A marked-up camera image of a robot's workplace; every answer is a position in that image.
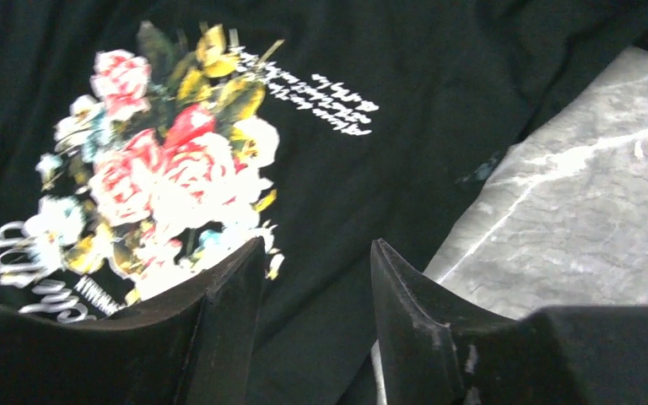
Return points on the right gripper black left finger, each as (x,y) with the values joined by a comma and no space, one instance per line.
(191,344)

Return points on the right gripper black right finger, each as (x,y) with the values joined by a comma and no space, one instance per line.
(438,348)

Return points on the black floral print t-shirt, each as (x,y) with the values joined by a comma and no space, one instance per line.
(143,142)

